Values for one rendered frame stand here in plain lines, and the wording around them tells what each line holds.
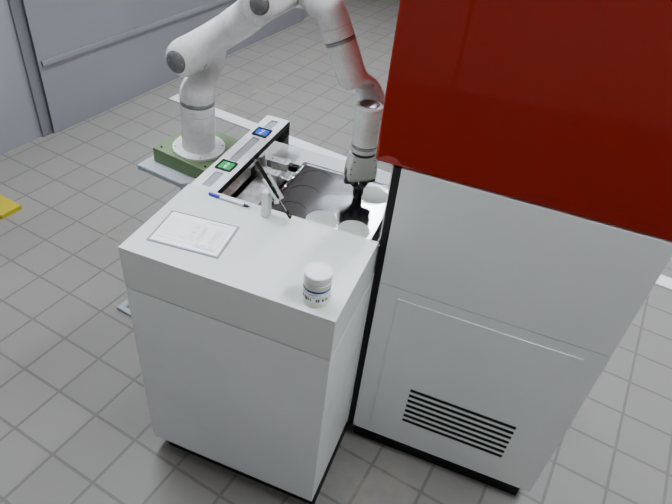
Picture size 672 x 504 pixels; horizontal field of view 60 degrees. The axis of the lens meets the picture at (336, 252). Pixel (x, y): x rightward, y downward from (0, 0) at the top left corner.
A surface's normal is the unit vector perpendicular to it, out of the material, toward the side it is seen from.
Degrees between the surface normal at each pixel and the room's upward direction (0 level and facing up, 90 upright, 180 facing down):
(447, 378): 90
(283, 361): 90
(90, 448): 0
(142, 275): 90
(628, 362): 0
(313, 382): 90
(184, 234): 0
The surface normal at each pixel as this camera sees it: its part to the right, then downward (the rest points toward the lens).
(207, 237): 0.09, -0.76
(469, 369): -0.36, 0.57
